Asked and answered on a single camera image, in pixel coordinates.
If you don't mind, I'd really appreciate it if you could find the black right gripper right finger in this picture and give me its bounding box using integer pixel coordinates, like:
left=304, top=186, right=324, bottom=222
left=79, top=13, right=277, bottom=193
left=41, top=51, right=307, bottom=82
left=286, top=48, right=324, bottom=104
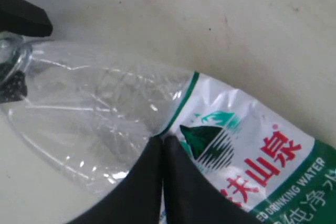
left=163, top=136, right=260, bottom=224

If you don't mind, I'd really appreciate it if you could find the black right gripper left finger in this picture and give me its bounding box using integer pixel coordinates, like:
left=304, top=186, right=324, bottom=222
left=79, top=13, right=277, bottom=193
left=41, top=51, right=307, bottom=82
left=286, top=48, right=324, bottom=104
left=69, top=137, right=163, bottom=224

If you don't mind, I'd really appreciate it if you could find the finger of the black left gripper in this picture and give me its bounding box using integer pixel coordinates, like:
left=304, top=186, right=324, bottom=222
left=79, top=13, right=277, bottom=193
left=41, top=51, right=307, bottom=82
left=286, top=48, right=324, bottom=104
left=1, top=0, right=53, bottom=37
left=1, top=71, right=28, bottom=103

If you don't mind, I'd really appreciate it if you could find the clear plastic water bottle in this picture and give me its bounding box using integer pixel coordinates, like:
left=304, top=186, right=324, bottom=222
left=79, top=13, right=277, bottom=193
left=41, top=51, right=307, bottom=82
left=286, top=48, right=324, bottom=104
left=1, top=33, right=335, bottom=223

